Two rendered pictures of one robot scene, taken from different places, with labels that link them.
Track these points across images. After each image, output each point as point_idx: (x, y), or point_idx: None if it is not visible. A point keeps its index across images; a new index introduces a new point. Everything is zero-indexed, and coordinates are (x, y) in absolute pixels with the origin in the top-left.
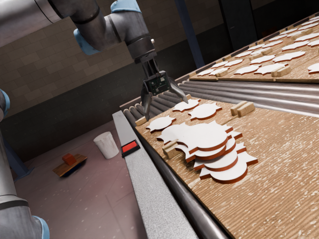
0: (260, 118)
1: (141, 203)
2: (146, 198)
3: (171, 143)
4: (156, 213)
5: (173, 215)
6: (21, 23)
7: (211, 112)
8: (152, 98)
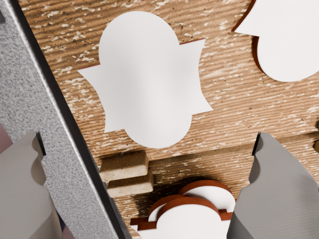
0: (317, 179)
1: (62, 214)
2: (70, 210)
3: (125, 177)
4: (87, 231)
5: (107, 238)
6: None
7: (312, 60)
8: (60, 238)
